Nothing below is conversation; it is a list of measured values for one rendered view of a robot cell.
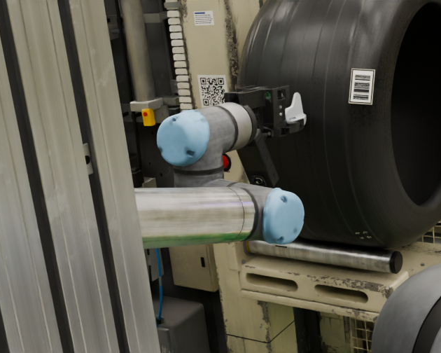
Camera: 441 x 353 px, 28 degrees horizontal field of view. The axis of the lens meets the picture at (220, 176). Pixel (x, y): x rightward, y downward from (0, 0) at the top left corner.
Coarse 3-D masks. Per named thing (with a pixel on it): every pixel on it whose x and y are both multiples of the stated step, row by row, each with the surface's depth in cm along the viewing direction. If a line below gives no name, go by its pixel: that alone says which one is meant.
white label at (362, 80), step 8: (352, 72) 151; (360, 72) 151; (368, 72) 150; (352, 80) 151; (360, 80) 150; (368, 80) 150; (352, 88) 151; (360, 88) 150; (368, 88) 150; (352, 96) 151; (360, 96) 150; (368, 96) 150
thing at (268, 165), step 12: (252, 144) 140; (264, 144) 141; (240, 156) 143; (252, 156) 142; (264, 156) 142; (252, 168) 144; (264, 168) 142; (252, 180) 145; (264, 180) 144; (276, 180) 145
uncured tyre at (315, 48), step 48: (288, 0) 164; (336, 0) 158; (384, 0) 156; (432, 0) 167; (288, 48) 158; (336, 48) 153; (384, 48) 153; (432, 48) 196; (336, 96) 152; (384, 96) 154; (432, 96) 200; (288, 144) 159; (336, 144) 153; (384, 144) 155; (432, 144) 199; (336, 192) 158; (384, 192) 158; (432, 192) 193; (336, 240) 174; (384, 240) 168
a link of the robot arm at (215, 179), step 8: (216, 168) 129; (176, 176) 130; (184, 176) 128; (192, 176) 128; (200, 176) 128; (208, 176) 128; (216, 176) 129; (176, 184) 130; (184, 184) 129; (192, 184) 128; (200, 184) 128; (208, 184) 128; (216, 184) 127; (224, 184) 126
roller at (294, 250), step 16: (256, 240) 188; (304, 240) 182; (288, 256) 184; (304, 256) 181; (320, 256) 179; (336, 256) 176; (352, 256) 174; (368, 256) 172; (384, 256) 170; (400, 256) 172
